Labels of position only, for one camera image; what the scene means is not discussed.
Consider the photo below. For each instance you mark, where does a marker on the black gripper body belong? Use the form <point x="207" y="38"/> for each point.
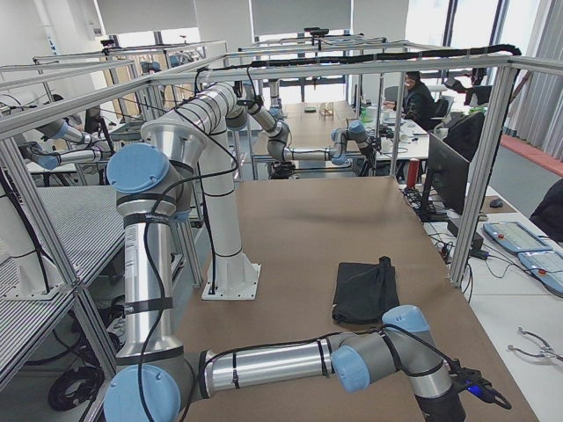
<point x="441" y="409"/>
<point x="366" y="151"/>

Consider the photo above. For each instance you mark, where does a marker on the black t-shirt with logo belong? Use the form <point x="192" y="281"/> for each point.
<point x="364" y="292"/>

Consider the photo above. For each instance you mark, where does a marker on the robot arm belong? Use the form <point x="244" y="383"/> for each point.
<point x="324" y="132"/>
<point x="156" y="380"/>

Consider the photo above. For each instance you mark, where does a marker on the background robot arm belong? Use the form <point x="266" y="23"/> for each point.
<point x="70" y="146"/>

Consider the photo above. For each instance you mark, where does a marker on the person in grey hoodie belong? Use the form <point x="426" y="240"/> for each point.
<point x="418" y="104"/>

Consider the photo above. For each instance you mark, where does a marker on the black computer monitor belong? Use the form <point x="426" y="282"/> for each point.
<point x="447" y="173"/>

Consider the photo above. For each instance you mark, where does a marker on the metal grabber tool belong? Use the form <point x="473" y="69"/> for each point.
<point x="544" y="349"/>

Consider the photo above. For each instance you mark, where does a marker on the blue teach pendant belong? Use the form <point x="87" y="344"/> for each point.
<point x="545" y="266"/>
<point x="514" y="237"/>

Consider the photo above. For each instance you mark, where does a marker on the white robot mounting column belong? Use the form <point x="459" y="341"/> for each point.
<point x="231" y="275"/>

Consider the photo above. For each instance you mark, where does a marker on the aluminium frame cage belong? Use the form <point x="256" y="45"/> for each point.
<point x="31" y="238"/>

